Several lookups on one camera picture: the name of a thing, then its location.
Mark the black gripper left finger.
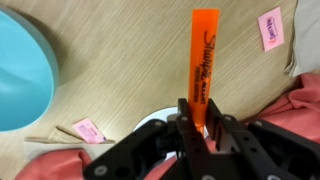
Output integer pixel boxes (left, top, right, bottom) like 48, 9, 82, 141
83, 98, 214, 180

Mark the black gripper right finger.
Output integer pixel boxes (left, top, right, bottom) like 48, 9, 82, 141
205, 98, 320, 180

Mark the orange Sharpie highlighter marker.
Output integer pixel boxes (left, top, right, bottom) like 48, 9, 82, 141
187, 8, 221, 135

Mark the blue bowl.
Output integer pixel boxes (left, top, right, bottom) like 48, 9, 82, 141
0, 6, 60, 133

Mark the small white plate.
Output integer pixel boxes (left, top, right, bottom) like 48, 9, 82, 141
133, 106, 210, 162

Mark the coral red cloth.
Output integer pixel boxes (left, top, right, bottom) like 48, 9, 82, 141
14, 73, 320, 180

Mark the pink sugar packet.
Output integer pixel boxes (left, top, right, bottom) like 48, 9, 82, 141
72, 117, 108, 145
257, 6, 286, 53

